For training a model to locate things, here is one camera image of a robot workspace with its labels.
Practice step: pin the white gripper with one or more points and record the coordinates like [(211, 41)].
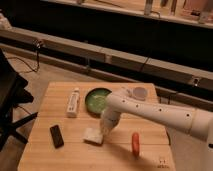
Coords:
[(105, 128)]

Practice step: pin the white sponge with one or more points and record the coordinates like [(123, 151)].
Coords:
[(93, 135)]

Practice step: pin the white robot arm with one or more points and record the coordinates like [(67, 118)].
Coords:
[(195, 122)]

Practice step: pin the green bowl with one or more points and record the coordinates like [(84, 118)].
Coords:
[(95, 100)]

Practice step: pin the orange carrot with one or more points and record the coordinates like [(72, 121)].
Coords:
[(135, 144)]

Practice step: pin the white plastic cup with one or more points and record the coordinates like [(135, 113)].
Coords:
[(139, 93)]

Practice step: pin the black phone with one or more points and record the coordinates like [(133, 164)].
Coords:
[(56, 136)]

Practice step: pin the black office chair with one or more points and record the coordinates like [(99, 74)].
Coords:
[(12, 93)]

